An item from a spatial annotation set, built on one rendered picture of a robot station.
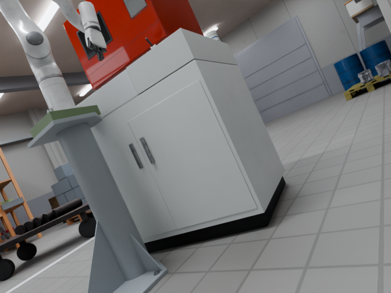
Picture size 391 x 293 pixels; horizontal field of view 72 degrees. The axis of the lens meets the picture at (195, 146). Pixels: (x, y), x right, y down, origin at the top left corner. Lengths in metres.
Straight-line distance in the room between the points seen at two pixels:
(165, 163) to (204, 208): 0.29
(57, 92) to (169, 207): 0.79
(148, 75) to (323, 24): 8.52
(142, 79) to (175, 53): 0.22
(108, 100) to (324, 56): 8.49
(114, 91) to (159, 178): 0.51
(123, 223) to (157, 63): 0.78
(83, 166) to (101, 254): 0.42
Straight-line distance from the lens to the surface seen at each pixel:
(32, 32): 1.56
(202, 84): 1.21
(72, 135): 1.40
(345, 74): 7.11
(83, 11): 1.72
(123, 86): 1.45
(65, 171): 5.53
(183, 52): 1.25
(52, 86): 1.49
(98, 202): 1.39
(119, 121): 1.49
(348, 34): 9.48
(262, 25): 10.11
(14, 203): 6.48
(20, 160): 9.39
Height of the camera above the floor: 0.50
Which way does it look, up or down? 1 degrees down
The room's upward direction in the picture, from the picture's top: 25 degrees counter-clockwise
